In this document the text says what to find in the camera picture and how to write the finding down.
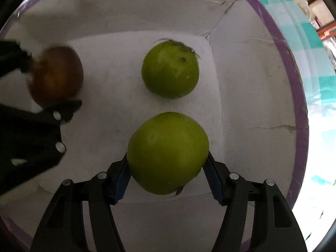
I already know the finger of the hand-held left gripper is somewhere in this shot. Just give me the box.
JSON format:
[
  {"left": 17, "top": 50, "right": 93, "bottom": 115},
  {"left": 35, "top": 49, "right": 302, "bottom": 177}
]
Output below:
[
  {"left": 0, "top": 40, "right": 34, "bottom": 78},
  {"left": 0, "top": 100, "right": 83, "bottom": 196}
]

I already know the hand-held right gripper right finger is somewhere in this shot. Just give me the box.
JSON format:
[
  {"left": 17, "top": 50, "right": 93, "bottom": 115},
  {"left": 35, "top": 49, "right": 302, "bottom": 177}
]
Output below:
[{"left": 202, "top": 153, "right": 308, "bottom": 252}]

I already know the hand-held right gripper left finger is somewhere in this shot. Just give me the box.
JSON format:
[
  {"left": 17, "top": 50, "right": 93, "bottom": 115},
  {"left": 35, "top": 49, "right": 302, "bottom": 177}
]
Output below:
[{"left": 30, "top": 153, "right": 132, "bottom": 252}]

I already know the brown-red apple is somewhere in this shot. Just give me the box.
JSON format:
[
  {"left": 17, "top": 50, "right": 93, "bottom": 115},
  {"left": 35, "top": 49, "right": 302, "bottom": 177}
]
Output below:
[{"left": 27, "top": 46, "right": 84, "bottom": 108}]

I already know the white cardboard box purple rim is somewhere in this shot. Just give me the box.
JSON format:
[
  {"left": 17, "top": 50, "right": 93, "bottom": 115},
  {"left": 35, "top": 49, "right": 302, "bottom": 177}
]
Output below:
[{"left": 0, "top": 0, "right": 309, "bottom": 252}]

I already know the green apple with leafy stem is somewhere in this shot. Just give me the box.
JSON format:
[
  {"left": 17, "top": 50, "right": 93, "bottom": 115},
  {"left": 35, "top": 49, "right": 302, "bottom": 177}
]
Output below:
[{"left": 142, "top": 39, "right": 201, "bottom": 100}]

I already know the teal checkered tablecloth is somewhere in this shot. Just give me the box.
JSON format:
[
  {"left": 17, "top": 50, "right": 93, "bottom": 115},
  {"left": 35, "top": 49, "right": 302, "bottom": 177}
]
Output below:
[{"left": 231, "top": 0, "right": 336, "bottom": 252}]

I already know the orange shelf rack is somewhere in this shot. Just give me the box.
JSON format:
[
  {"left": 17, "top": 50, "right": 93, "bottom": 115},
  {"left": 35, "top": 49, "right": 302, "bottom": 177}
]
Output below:
[{"left": 316, "top": 21, "right": 336, "bottom": 40}]

